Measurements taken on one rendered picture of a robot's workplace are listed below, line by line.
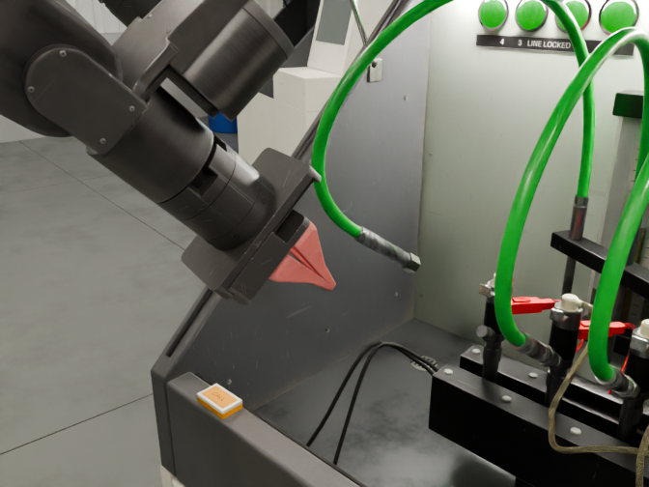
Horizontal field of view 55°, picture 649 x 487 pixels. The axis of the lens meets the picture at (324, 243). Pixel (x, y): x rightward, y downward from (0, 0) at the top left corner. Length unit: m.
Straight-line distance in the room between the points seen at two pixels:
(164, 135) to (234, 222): 0.07
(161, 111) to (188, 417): 0.52
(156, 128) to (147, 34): 0.05
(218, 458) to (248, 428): 0.07
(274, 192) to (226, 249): 0.05
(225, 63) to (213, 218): 0.09
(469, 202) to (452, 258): 0.11
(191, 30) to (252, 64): 0.04
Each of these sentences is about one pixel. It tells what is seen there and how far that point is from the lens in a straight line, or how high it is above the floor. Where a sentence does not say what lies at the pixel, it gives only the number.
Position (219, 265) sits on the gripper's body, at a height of 1.24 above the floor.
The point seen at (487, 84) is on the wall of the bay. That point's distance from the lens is 1.02.
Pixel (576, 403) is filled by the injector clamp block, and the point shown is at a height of 0.98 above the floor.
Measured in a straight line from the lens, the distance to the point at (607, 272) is 0.51.
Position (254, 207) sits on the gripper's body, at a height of 1.28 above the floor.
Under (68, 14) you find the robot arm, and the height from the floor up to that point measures 1.40.
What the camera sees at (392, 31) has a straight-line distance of 0.67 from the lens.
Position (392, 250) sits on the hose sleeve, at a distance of 0.72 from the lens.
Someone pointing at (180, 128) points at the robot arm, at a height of 1.34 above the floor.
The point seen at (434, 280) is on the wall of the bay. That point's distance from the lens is 1.16.
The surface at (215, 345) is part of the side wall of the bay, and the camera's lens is 0.86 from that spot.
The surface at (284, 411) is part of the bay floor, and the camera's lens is 0.96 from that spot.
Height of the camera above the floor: 1.41
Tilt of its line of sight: 22 degrees down
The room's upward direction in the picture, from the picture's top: straight up
